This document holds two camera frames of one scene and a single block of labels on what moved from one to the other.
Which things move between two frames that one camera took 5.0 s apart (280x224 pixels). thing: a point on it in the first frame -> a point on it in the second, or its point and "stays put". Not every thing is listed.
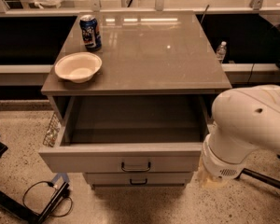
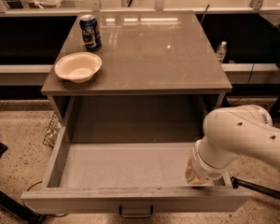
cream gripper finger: x=205 y=178 -> x=190 y=175
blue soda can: x=91 y=36 stays put
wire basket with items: x=52 y=131 stays put
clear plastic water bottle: x=221 y=51 stays put
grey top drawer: x=113 y=134 -> x=133 y=178
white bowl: x=79 y=66 stays put
